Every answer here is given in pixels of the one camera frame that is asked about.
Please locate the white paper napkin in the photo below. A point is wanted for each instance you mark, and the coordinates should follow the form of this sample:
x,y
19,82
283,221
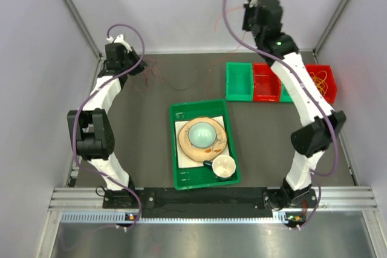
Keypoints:
x,y
183,160

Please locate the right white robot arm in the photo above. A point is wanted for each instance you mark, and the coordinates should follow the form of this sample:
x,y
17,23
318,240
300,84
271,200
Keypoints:
x,y
320,122

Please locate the white and green cup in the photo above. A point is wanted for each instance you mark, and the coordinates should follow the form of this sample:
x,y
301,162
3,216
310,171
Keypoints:
x,y
223,166

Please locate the aluminium frame post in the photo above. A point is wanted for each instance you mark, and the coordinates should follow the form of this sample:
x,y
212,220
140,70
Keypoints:
x,y
84,31
330,26

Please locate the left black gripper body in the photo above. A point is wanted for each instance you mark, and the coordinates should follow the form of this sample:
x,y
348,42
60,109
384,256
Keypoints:
x,y
130,59

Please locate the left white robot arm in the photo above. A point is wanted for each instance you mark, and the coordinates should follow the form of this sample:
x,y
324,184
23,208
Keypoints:
x,y
91,133

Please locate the right aluminium frame post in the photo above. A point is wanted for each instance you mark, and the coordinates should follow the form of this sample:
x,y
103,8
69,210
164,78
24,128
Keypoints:
x,y
330,26

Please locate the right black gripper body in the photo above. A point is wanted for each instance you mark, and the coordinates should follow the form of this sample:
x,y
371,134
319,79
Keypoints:
x,y
248,16

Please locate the grey slotted cable duct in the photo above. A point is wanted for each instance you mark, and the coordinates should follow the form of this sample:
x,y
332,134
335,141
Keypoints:
x,y
110,217

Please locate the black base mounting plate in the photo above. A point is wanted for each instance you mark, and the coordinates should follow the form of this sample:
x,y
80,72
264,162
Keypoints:
x,y
157,197

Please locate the green bin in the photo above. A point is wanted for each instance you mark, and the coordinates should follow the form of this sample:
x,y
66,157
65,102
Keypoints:
x,y
284,96
239,82

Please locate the aluminium front rail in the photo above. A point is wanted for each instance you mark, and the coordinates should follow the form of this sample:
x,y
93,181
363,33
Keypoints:
x,y
332,198

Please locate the red bin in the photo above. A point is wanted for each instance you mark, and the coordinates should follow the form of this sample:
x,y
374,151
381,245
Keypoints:
x,y
267,87
324,81

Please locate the large green plastic tray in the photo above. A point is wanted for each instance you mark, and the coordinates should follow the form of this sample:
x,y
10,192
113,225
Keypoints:
x,y
201,177

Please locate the pale blue upturned bowl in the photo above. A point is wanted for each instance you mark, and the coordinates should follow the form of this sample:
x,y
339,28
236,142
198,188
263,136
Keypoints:
x,y
202,134

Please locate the left aluminium frame post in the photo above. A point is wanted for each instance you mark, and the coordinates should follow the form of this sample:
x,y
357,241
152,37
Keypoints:
x,y
84,31

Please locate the beige ceramic plate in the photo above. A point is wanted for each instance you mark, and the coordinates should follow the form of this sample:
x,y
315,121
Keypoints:
x,y
202,154

